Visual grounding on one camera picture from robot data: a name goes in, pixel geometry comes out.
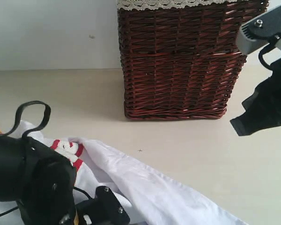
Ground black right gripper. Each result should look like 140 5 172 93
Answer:
230 58 281 136

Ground white t-shirt with red lettering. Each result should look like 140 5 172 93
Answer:
0 121 243 225

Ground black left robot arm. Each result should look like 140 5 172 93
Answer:
0 135 78 225

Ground brown wicker basket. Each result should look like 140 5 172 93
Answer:
117 0 269 120

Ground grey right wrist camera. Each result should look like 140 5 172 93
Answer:
236 4 281 55

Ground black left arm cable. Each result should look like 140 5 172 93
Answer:
0 100 52 141

